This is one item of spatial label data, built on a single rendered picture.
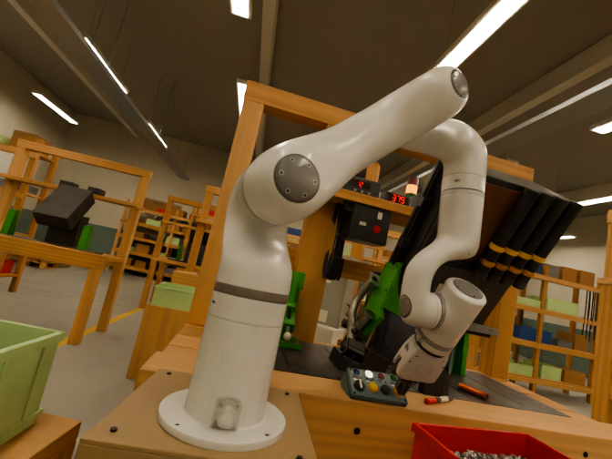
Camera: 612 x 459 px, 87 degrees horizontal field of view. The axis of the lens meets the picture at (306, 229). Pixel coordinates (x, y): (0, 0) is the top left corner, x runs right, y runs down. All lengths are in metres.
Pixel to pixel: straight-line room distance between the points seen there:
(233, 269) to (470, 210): 0.51
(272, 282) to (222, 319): 0.09
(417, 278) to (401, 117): 0.31
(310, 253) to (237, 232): 0.87
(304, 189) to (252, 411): 0.32
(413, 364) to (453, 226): 0.32
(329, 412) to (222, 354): 0.43
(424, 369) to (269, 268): 0.49
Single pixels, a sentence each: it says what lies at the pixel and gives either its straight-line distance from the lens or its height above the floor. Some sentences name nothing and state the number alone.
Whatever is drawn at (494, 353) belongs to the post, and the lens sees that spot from 1.87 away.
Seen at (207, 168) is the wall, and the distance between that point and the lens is 11.56.
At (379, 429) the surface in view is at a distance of 0.93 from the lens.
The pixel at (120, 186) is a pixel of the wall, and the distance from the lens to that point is 12.03.
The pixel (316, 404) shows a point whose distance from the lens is 0.86.
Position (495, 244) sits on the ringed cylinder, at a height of 1.37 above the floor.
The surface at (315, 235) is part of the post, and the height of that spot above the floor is 1.34.
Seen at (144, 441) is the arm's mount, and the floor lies 0.94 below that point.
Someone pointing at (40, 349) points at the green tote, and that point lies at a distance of 0.78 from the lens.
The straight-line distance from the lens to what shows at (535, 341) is 7.10.
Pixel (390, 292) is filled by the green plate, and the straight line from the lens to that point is 1.11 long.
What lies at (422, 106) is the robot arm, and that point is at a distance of 0.68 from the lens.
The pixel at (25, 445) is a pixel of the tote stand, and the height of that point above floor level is 0.79.
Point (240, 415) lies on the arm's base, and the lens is 0.52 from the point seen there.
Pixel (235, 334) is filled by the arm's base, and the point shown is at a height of 1.07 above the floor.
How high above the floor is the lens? 1.17
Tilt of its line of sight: 7 degrees up
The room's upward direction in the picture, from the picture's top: 12 degrees clockwise
